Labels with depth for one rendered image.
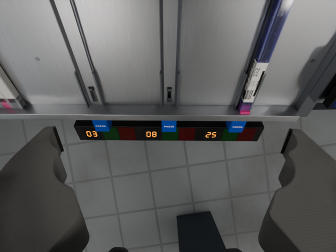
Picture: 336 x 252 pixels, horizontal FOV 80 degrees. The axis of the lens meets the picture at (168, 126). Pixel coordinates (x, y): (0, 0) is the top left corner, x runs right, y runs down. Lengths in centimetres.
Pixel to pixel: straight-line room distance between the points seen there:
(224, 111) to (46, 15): 25
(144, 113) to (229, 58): 14
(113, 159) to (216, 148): 53
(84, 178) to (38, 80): 88
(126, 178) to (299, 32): 98
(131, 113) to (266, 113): 20
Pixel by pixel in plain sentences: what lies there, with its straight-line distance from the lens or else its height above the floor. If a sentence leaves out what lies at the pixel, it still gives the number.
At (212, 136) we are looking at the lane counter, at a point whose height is 66.
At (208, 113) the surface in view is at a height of 73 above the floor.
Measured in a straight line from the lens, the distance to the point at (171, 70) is 27.
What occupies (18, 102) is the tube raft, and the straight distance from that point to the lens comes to 36.
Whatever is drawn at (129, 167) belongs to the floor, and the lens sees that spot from 109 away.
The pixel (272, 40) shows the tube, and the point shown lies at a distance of 26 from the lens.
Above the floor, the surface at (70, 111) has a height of 73.
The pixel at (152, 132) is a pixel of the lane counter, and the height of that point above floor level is 66.
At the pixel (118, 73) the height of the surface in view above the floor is 76.
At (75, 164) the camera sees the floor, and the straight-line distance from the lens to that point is 117.
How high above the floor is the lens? 103
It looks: 86 degrees down
